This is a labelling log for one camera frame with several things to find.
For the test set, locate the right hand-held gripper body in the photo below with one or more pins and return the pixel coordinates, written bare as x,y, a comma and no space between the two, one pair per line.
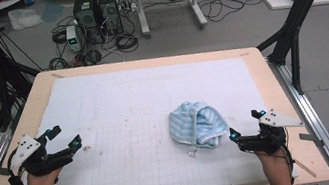
267,141

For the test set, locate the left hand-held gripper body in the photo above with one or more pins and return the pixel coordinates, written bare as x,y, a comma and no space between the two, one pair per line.
34,163

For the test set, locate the blue striped towel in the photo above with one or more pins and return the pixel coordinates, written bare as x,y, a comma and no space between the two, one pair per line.
201,123

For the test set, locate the person's right hand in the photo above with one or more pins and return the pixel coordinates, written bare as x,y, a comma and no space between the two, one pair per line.
275,163

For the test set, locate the black tape strip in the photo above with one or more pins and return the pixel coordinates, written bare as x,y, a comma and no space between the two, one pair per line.
2,171

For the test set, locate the grey tape strip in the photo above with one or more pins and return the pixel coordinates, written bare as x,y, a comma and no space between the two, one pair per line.
310,138

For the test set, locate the thin wooden stick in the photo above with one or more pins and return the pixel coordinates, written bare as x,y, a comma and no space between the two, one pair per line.
304,167

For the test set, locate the white grid mat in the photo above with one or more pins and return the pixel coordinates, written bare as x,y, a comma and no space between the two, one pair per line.
119,96

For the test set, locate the white bench power supply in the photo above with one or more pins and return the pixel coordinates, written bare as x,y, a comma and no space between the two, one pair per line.
73,38

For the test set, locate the clear plastic bag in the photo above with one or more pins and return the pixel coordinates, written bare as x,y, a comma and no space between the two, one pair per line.
25,18

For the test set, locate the large black computer tower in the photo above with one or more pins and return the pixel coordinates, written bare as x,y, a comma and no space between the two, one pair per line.
87,15

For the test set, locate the narrow black computer tower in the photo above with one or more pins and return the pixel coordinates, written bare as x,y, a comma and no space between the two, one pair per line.
110,10

